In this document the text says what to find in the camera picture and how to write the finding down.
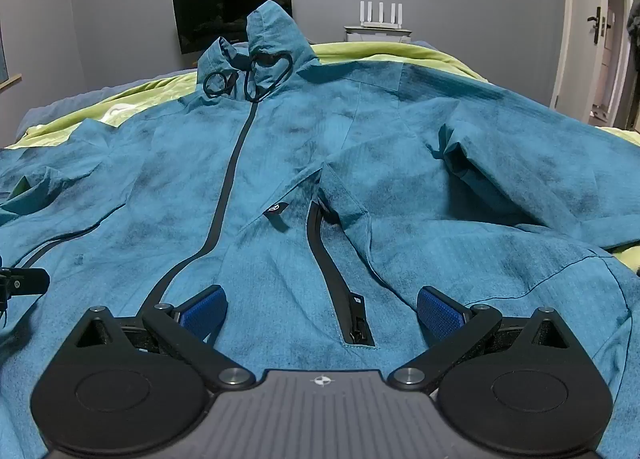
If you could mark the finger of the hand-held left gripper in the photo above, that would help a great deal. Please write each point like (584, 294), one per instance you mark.
(30, 280)

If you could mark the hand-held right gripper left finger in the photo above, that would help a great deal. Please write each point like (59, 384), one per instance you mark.
(205, 314)

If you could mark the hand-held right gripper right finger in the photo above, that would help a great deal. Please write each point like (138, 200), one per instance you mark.
(440, 311)

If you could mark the teal hooded jacket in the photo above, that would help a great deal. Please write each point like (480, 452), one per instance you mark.
(260, 179)

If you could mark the green blanket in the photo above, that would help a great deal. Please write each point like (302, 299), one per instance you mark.
(350, 53)

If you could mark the white cabinet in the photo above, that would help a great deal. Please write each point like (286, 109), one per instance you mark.
(375, 35)

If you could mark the white router with antennas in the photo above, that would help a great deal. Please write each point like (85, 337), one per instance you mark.
(380, 21)

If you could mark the dark hanging cloth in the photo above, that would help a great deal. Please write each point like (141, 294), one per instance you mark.
(634, 31)

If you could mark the wooden wall shelf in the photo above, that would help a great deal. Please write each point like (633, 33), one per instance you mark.
(10, 81)

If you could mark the black wall television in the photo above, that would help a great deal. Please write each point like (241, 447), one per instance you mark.
(220, 9)

